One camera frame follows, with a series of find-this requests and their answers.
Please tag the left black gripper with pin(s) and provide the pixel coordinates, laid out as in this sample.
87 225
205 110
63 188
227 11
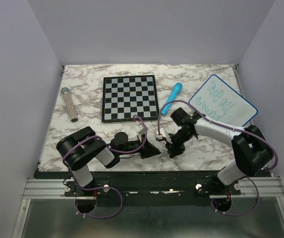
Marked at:
148 150

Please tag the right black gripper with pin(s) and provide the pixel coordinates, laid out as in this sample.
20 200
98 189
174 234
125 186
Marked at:
174 149

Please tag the blue framed whiteboard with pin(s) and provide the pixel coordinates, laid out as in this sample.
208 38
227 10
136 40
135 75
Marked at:
217 100

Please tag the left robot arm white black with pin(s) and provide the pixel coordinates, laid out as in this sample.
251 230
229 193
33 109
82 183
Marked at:
79 148

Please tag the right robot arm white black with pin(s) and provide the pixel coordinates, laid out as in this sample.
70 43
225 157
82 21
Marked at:
251 153

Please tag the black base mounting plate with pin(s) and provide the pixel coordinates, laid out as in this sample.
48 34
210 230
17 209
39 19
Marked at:
111 191

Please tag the black white chessboard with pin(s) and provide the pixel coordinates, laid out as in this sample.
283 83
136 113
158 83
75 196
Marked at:
126 96

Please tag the light blue cylinder tube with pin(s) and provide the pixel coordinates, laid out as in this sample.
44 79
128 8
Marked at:
175 91

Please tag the glitter filled clear tube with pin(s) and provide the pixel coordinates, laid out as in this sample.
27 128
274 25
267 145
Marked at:
66 93

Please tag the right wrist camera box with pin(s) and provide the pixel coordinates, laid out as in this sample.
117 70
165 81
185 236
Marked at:
162 135

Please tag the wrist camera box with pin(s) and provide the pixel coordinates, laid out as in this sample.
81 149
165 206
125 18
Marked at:
140 130
162 135

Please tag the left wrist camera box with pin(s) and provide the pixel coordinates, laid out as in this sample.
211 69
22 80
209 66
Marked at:
140 130

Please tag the aluminium rail frame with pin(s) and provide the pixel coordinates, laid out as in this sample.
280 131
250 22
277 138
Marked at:
46 213

